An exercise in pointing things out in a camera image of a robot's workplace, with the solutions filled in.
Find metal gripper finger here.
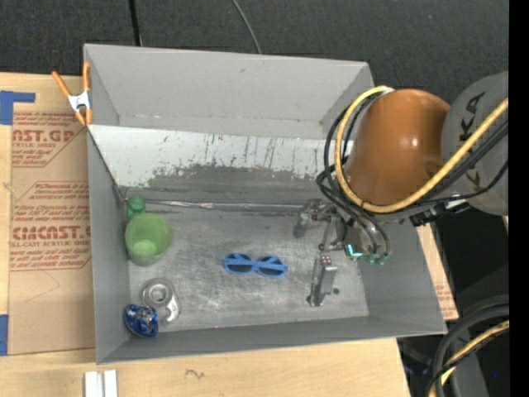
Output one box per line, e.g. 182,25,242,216
293,199,334,239
309,254,339,308

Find blue sunglasses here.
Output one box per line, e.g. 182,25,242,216
222,252,289,280

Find grey metal bin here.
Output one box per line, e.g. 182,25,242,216
82,42,449,366

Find green plastic cup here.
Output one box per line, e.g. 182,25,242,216
125,213,174,268

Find green plastic bottle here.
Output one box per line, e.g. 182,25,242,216
126,196,147,222

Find blue patterned ball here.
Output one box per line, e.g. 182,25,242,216
122,304,160,339

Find brown cardboard board red print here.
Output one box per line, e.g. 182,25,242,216
0,71,460,357

